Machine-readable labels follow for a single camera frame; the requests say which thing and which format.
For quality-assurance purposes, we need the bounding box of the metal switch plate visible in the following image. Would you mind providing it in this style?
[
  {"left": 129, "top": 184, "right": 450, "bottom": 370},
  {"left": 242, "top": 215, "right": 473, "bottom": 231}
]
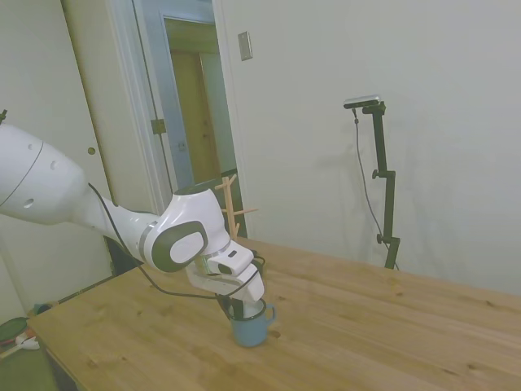
[{"left": 237, "top": 31, "right": 254, "bottom": 63}]

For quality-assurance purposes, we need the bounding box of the black suitcase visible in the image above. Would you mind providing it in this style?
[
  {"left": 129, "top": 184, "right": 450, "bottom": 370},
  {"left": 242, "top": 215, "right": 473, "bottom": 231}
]
[{"left": 104, "top": 235, "right": 144, "bottom": 279}]

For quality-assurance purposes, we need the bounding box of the dark green round object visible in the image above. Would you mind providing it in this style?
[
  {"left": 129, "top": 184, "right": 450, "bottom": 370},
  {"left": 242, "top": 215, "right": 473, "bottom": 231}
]
[{"left": 0, "top": 316, "right": 30, "bottom": 348}]

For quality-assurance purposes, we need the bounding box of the black camera stand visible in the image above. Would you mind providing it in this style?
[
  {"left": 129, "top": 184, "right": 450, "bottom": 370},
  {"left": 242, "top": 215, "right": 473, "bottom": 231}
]
[
  {"left": 360, "top": 103, "right": 401, "bottom": 271},
  {"left": 352, "top": 108, "right": 402, "bottom": 272}
]

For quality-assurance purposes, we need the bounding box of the wooden interior door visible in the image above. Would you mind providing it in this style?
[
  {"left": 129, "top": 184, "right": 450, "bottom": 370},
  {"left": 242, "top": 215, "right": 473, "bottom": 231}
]
[{"left": 169, "top": 49, "right": 223, "bottom": 185}]

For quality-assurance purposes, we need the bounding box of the small white object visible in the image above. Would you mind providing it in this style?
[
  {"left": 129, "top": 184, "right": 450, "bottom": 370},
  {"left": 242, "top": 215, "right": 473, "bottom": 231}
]
[{"left": 15, "top": 333, "right": 42, "bottom": 352}]

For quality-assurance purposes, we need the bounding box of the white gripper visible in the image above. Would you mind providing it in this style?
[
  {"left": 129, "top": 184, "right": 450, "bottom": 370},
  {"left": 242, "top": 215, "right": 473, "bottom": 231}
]
[{"left": 186, "top": 263, "right": 266, "bottom": 321}]

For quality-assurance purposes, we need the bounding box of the wooden mug tree black base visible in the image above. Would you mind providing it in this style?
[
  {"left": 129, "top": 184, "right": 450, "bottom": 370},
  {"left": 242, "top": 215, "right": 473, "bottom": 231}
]
[{"left": 214, "top": 174, "right": 260, "bottom": 242}]

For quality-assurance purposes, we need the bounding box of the grey exterior camera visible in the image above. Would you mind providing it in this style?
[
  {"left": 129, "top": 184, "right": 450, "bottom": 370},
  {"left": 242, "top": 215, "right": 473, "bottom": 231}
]
[{"left": 344, "top": 94, "right": 386, "bottom": 111}]

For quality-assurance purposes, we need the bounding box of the blue enamel mug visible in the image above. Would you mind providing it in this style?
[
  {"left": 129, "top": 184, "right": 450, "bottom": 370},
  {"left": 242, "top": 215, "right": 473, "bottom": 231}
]
[{"left": 227, "top": 299, "right": 278, "bottom": 349}]

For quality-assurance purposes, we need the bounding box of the white door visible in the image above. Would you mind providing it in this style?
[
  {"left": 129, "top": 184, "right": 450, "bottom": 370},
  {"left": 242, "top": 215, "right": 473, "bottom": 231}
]
[{"left": 60, "top": 0, "right": 164, "bottom": 229}]

